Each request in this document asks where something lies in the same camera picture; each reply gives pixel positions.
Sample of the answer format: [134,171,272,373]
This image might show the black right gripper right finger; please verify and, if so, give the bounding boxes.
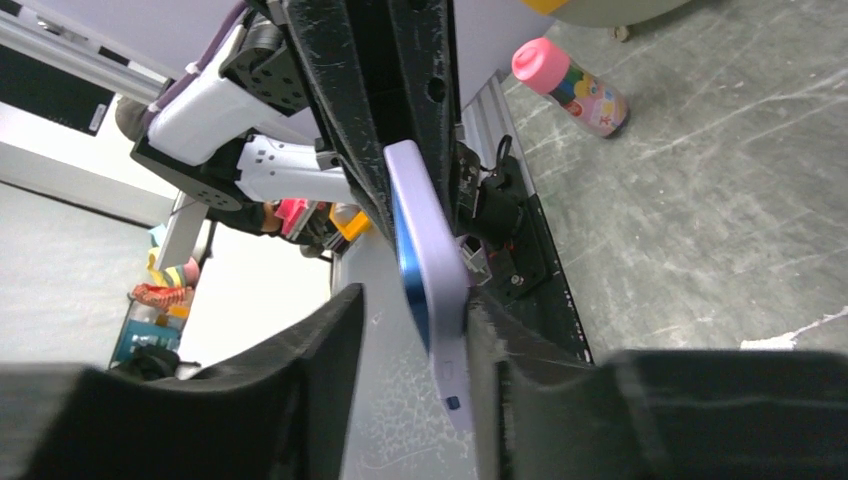
[467,290,847,479]

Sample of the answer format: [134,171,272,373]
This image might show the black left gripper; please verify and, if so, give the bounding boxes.
[248,1,459,229]

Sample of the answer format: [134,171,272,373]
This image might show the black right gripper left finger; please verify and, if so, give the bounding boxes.
[1,284,365,479]

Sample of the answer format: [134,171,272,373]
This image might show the blue smartphone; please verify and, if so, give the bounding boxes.
[391,186,431,355]

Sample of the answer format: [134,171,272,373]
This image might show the lavender phone case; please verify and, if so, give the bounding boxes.
[383,140,473,431]

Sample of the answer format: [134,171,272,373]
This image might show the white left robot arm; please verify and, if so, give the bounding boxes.
[128,1,459,237]

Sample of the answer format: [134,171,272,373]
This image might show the colourful clutter pile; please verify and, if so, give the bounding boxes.
[109,202,331,382]

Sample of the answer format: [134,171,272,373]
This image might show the pink capped small bottle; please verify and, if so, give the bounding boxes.
[511,37,630,138]

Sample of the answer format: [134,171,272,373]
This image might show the beige and orange cylinder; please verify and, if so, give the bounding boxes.
[523,0,689,28]

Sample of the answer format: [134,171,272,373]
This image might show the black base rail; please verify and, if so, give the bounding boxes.
[452,135,594,364]

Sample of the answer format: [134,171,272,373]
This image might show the aluminium frame rail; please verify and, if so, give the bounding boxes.
[462,70,536,196]

